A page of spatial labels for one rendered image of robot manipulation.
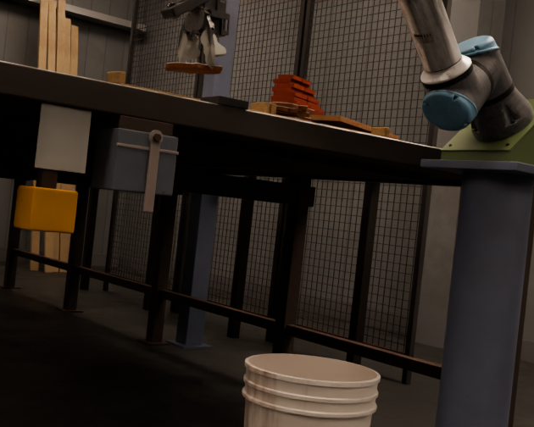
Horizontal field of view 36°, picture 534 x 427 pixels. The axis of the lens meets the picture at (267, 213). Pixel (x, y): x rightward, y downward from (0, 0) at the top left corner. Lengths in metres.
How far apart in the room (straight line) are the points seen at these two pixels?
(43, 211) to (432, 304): 3.87
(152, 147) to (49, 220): 0.25
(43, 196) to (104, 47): 6.83
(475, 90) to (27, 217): 0.99
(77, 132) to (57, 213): 0.16
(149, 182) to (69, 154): 0.16
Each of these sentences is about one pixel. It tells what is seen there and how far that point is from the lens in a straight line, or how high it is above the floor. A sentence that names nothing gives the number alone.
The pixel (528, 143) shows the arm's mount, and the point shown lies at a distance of 2.04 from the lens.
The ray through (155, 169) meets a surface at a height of 0.76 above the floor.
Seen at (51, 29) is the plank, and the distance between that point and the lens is 7.72.
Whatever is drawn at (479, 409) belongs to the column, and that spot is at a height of 0.29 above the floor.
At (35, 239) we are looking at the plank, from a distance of 7.31.
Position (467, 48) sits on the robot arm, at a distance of 1.99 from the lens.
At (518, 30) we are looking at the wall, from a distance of 5.42.
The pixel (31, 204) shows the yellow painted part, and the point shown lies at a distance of 1.56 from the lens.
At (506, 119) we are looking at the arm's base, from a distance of 2.04.
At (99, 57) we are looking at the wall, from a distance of 8.33.
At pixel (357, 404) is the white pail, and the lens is 1.78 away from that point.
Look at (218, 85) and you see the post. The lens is 4.13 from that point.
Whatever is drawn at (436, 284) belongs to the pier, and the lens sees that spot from 5.18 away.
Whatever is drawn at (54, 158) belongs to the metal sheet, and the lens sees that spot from 1.60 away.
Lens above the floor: 0.70
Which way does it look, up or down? level
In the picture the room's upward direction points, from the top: 6 degrees clockwise
